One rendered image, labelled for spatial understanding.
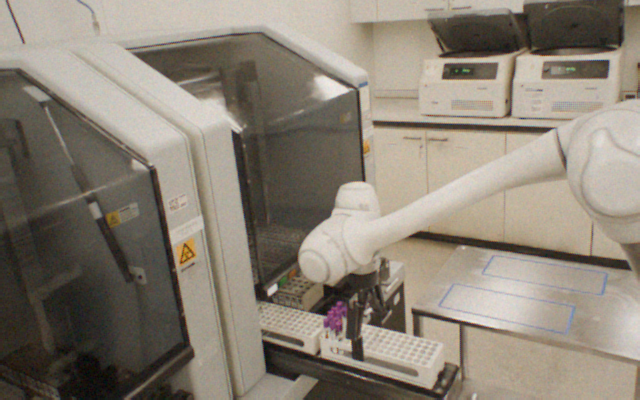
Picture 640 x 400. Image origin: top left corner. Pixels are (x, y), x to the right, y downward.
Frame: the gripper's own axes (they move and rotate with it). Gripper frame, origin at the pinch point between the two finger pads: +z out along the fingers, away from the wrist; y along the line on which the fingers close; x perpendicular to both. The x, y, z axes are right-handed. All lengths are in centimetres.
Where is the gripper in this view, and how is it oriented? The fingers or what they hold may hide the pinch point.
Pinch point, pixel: (367, 340)
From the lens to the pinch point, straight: 143.3
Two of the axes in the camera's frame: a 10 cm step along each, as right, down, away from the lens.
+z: 0.8, 9.4, 3.2
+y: 4.9, -3.2, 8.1
